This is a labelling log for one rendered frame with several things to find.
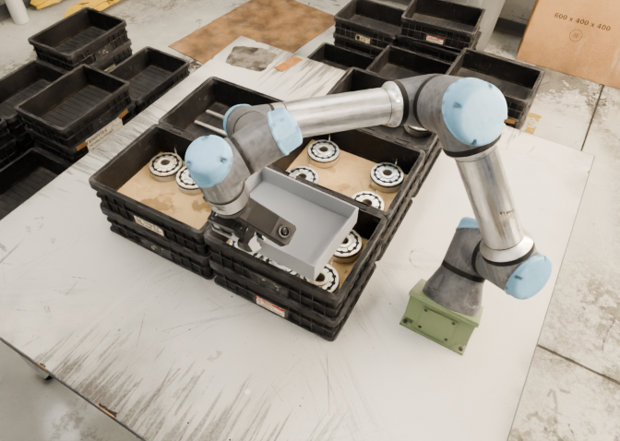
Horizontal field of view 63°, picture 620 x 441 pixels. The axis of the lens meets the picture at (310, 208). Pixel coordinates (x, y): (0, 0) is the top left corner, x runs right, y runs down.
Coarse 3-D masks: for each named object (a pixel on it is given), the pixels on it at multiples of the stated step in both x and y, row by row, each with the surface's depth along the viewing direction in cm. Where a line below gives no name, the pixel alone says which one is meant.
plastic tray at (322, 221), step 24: (264, 168) 125; (264, 192) 125; (288, 192) 126; (312, 192) 121; (288, 216) 120; (312, 216) 120; (336, 216) 121; (264, 240) 109; (312, 240) 115; (336, 240) 111; (288, 264) 109; (312, 264) 105
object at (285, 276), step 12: (324, 192) 142; (372, 216) 137; (384, 216) 137; (384, 228) 137; (216, 240) 130; (372, 240) 131; (228, 252) 130; (240, 252) 128; (252, 264) 128; (264, 264) 126; (360, 264) 126; (276, 276) 126; (288, 276) 123; (348, 276) 124; (300, 288) 124; (312, 288) 121; (348, 288) 123; (324, 300) 122; (336, 300) 120
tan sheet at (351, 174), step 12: (300, 156) 166; (348, 156) 167; (288, 168) 162; (312, 168) 163; (324, 168) 163; (336, 168) 163; (348, 168) 163; (360, 168) 163; (324, 180) 159; (336, 180) 159; (348, 180) 159; (360, 180) 160; (348, 192) 156; (372, 192) 156; (396, 192) 156; (384, 204) 153
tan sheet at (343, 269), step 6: (228, 240) 143; (366, 240) 144; (336, 264) 138; (342, 264) 138; (348, 264) 138; (336, 270) 137; (342, 270) 137; (348, 270) 137; (342, 276) 136; (342, 282) 134
